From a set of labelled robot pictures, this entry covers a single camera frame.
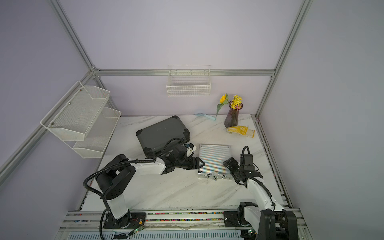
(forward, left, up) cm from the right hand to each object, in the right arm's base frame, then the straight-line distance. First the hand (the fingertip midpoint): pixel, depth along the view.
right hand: (228, 168), depth 88 cm
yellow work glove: (+32, -15, -2) cm, 35 cm away
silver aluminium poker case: (+8, +8, +1) cm, 12 cm away
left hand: (+1, +16, +3) cm, 16 cm away
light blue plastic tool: (+49, +10, -3) cm, 50 cm away
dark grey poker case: (+24, +49, 0) cm, 54 cm away
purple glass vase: (+36, -7, +5) cm, 37 cm away
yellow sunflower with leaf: (+37, +1, +22) cm, 43 cm away
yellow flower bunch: (+37, -8, +21) cm, 43 cm away
